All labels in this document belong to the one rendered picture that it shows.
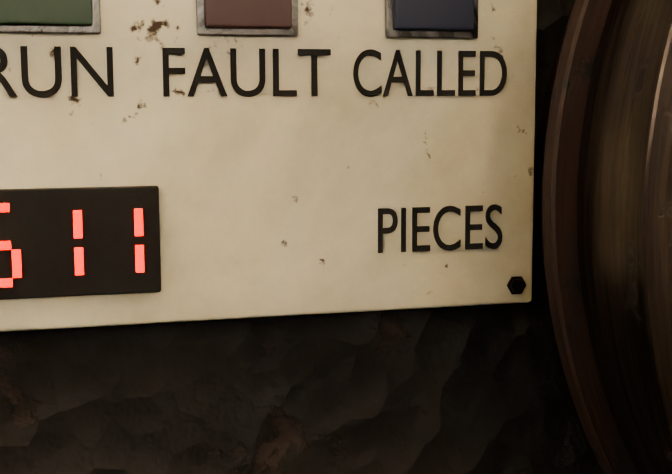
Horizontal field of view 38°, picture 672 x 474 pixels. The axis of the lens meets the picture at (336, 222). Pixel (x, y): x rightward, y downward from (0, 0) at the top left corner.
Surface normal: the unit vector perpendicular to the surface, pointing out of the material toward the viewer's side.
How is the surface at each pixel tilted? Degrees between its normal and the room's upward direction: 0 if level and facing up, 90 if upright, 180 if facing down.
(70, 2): 90
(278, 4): 90
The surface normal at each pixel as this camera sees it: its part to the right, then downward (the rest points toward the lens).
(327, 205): 0.24, 0.11
